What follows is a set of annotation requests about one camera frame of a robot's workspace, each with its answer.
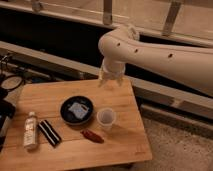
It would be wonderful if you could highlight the black ceramic cup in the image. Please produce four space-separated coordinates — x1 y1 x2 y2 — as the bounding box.
60 96 94 125

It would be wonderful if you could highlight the dark red object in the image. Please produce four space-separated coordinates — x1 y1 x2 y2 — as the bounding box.
81 130 104 143

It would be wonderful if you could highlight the wooden board table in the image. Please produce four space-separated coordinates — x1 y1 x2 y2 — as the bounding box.
0 78 152 171

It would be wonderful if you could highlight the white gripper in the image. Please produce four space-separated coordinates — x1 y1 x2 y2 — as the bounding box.
98 59 125 87

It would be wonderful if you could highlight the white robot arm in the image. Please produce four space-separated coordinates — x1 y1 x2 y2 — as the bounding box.
98 25 213 97

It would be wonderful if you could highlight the round black framed mirror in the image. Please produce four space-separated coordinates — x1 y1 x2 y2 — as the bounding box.
0 75 23 92

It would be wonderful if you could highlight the black device at left edge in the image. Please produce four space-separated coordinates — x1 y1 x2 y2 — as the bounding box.
0 100 15 151

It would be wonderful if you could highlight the black white striped eraser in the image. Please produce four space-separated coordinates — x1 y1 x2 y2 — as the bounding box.
38 120 62 148

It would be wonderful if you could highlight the small clear bottle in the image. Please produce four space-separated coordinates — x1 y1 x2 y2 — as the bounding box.
23 112 38 150

